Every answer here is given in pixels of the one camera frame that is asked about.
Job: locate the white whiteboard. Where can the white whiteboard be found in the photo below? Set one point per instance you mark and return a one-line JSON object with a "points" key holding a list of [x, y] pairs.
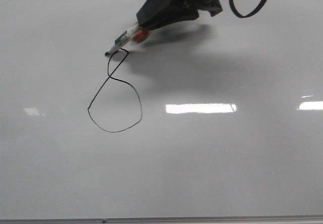
{"points": [[220, 116]]}

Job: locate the white black whiteboard marker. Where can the white black whiteboard marker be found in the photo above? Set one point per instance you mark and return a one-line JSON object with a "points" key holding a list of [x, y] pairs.
{"points": [[123, 39]]}

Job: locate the red cap in clear bag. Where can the red cap in clear bag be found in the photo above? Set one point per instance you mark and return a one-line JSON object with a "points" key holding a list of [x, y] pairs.
{"points": [[140, 36]]}

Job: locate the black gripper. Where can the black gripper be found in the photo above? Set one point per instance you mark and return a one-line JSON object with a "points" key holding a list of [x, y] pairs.
{"points": [[155, 14]]}

